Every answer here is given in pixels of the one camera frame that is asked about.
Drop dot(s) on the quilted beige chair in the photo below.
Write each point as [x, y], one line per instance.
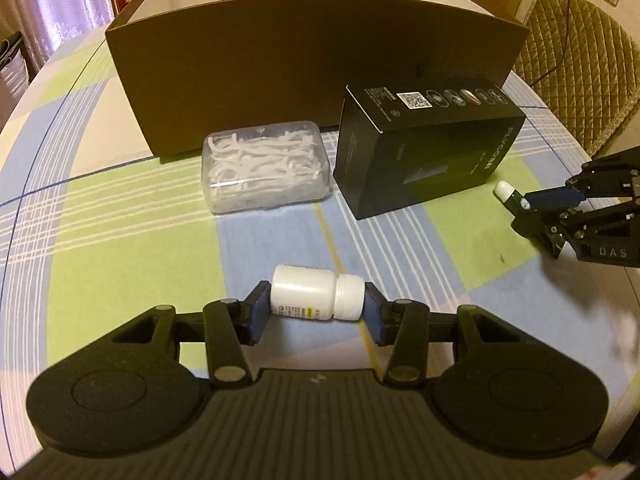
[584, 66]

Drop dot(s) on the clear floss pick box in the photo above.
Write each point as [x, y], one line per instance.
[264, 167]

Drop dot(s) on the large brown cardboard box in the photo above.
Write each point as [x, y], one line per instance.
[193, 67]

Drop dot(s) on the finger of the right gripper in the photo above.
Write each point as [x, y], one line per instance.
[544, 200]
[545, 236]

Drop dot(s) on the black product box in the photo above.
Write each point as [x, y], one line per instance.
[408, 142]

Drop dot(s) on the small white-capped tube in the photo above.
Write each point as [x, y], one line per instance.
[506, 192]

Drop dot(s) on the purple sheer curtain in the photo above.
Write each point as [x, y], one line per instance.
[46, 24]

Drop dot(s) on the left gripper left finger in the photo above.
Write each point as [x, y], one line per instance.
[230, 324]

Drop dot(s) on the white pill bottle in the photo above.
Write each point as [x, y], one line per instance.
[316, 294]

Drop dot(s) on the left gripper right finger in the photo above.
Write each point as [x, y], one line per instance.
[403, 324]

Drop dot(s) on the checked tablecloth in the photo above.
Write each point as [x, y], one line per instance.
[95, 230]

